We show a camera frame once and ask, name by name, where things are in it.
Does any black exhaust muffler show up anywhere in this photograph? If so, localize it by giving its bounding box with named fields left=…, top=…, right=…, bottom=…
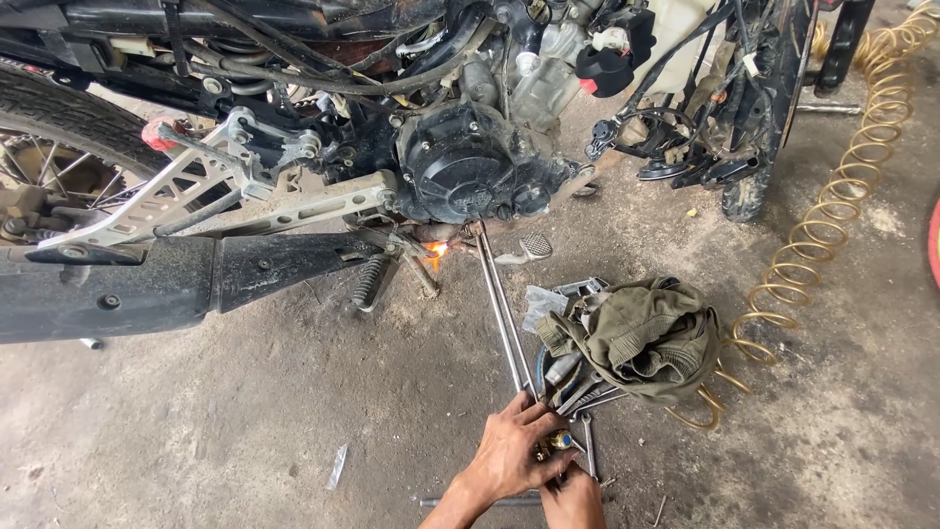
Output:
left=0, top=232, right=386, bottom=346

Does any black side stand spring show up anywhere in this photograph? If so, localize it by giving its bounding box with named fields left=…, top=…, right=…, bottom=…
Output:
left=350, top=253, right=389, bottom=310

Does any metal gas welding torch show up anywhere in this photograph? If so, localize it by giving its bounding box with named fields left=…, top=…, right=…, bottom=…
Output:
left=467, top=220, right=588, bottom=465

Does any silver combination wrench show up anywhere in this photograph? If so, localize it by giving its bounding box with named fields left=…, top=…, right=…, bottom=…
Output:
left=580, top=412, right=599, bottom=479

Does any pile of silver hand tools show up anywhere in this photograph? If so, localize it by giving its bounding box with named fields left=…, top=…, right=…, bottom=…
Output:
left=536, top=349, right=633, bottom=420

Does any silver footrest bracket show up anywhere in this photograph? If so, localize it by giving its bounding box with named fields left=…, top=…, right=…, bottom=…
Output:
left=37, top=107, right=399, bottom=251

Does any black front motorcycle tire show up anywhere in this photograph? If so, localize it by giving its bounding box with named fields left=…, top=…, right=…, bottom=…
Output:
left=721, top=163, right=774, bottom=223

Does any yellow coiled air hose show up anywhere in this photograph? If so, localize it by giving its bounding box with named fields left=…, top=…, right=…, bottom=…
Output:
left=664, top=0, right=940, bottom=432

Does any silver brake pedal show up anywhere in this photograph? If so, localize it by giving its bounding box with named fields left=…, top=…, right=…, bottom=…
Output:
left=494, top=233, right=554, bottom=266

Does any black round engine cover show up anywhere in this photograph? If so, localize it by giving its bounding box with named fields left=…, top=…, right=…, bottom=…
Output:
left=395, top=103, right=581, bottom=225

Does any person's left hand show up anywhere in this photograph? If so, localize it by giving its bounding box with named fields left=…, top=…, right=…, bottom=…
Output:
left=457, top=391, right=583, bottom=508

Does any grey metal rod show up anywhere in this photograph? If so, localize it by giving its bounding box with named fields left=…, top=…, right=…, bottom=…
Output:
left=421, top=495, right=546, bottom=508

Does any person's right hand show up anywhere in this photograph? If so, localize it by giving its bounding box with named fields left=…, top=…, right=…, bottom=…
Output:
left=538, top=463, right=608, bottom=529

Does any red round object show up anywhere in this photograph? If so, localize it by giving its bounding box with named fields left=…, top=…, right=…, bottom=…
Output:
left=927, top=197, right=940, bottom=289

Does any clear plastic scrap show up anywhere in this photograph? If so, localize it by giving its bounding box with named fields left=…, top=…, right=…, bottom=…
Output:
left=327, top=444, right=348, bottom=492

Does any black rear motorcycle tire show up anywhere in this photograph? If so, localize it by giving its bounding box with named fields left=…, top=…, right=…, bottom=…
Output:
left=0, top=62, right=173, bottom=181

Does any black motorcycle tire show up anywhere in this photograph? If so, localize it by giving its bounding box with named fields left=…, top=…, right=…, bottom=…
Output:
left=721, top=163, right=774, bottom=223
left=0, top=62, right=173, bottom=181

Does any clear plastic bag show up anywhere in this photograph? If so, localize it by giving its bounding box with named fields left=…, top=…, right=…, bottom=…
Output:
left=523, top=285, right=570, bottom=333

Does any olive green cloth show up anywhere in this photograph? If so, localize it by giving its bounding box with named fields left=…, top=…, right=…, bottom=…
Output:
left=535, top=277, right=724, bottom=407

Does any stripped black motorcycle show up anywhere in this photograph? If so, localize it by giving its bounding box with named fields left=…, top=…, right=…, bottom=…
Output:
left=0, top=0, right=878, bottom=346

